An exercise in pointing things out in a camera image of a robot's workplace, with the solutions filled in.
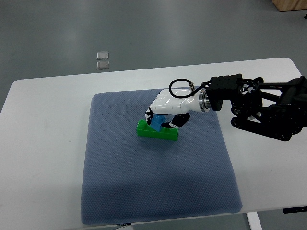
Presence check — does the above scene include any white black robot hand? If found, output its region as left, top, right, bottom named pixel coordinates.
left=145, top=89, right=209, bottom=128

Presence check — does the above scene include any small blue block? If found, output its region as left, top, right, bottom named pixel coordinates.
left=150, top=114, right=166, bottom=132

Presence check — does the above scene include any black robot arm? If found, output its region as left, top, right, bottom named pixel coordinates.
left=201, top=74, right=307, bottom=141

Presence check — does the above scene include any long green block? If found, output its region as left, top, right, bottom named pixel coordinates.
left=136, top=119, right=178, bottom=141

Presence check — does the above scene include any blue-grey fabric mat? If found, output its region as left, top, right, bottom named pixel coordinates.
left=81, top=89, right=242, bottom=225

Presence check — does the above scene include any upper metal floor plate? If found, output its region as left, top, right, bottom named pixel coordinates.
left=96, top=51, right=109, bottom=60

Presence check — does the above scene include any white table leg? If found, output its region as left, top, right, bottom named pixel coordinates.
left=246, top=212, right=262, bottom=230

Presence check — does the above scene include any wooden box corner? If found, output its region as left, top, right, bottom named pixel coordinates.
left=271, top=0, right=307, bottom=12

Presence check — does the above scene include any black table control panel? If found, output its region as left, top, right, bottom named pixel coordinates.
left=283, top=206, right=307, bottom=214

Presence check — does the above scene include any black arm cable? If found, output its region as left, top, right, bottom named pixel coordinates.
left=168, top=79, right=212, bottom=99

